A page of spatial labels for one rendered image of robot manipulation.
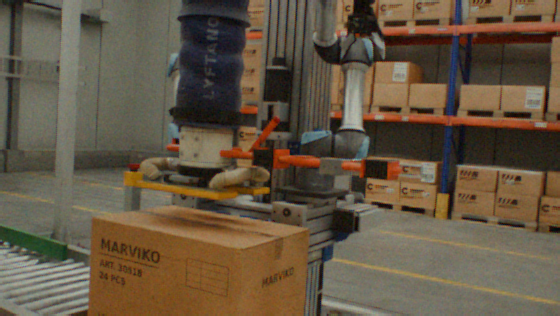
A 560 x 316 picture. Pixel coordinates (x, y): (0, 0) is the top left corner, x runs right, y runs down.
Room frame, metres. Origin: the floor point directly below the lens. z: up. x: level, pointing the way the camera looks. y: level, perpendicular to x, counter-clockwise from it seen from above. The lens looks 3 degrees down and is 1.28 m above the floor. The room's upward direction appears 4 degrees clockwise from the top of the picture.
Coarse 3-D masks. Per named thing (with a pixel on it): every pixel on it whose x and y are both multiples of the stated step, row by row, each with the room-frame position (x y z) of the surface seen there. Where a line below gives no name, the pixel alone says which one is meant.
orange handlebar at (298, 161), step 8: (168, 144) 1.79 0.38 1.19; (176, 144) 1.82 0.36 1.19; (224, 152) 1.66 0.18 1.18; (232, 152) 1.65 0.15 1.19; (240, 152) 1.64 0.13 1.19; (280, 160) 1.56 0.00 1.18; (288, 160) 1.55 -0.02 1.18; (296, 160) 1.54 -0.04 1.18; (304, 160) 1.52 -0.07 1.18; (312, 160) 1.51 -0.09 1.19; (344, 168) 1.46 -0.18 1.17; (352, 168) 1.45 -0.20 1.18; (400, 168) 1.41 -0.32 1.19
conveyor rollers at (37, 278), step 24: (0, 240) 2.92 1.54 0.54; (0, 264) 2.46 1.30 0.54; (24, 264) 2.47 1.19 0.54; (48, 264) 2.49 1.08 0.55; (72, 264) 2.50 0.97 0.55; (0, 288) 2.11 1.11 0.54; (24, 288) 2.11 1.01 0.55; (48, 288) 2.18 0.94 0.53; (72, 288) 2.18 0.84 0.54; (48, 312) 1.90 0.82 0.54
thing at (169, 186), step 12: (144, 180) 1.70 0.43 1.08; (156, 180) 1.71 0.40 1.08; (168, 180) 1.68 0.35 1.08; (204, 180) 1.61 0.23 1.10; (168, 192) 1.63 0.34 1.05; (180, 192) 1.60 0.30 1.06; (192, 192) 1.58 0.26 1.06; (204, 192) 1.55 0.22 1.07; (216, 192) 1.55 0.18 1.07; (228, 192) 1.58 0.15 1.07
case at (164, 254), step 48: (96, 240) 1.70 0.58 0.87; (144, 240) 1.59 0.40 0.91; (192, 240) 1.50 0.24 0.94; (240, 240) 1.51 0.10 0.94; (288, 240) 1.63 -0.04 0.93; (96, 288) 1.69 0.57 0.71; (144, 288) 1.59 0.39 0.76; (192, 288) 1.49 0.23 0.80; (240, 288) 1.41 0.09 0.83; (288, 288) 1.65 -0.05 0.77
